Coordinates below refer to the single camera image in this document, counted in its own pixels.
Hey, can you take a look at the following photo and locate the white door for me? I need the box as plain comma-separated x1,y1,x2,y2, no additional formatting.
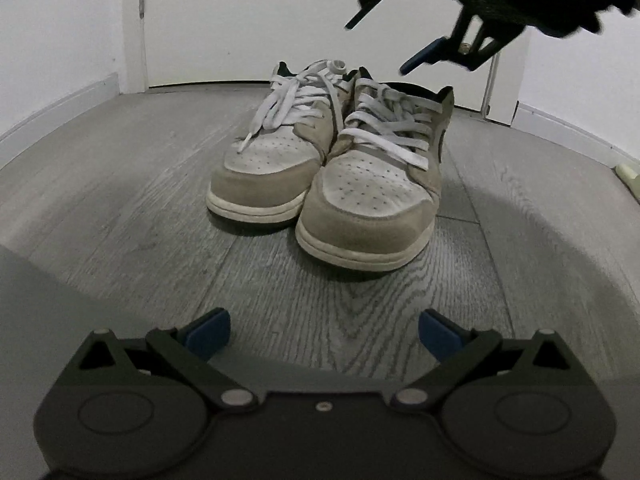
142,0,501,93

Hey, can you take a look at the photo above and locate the light green slide slipper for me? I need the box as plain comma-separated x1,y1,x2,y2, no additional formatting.
615,162,640,194

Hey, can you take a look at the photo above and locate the tan white sneaker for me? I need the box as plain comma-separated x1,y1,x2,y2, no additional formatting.
206,60,351,224
295,67,455,272

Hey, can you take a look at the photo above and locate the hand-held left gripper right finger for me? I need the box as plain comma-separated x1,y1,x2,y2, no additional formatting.
390,309,583,411

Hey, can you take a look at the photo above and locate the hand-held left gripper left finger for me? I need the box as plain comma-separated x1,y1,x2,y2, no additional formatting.
67,308,259,409

